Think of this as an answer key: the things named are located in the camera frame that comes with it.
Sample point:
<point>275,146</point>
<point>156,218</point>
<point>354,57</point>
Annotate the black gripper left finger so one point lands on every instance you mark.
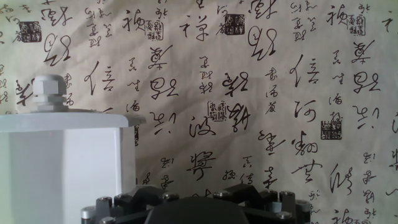
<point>124,205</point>

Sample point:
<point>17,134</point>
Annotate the beige calligraphy print cloth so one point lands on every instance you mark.
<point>217,62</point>

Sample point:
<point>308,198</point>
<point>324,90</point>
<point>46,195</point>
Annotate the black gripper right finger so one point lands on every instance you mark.
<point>273,205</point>

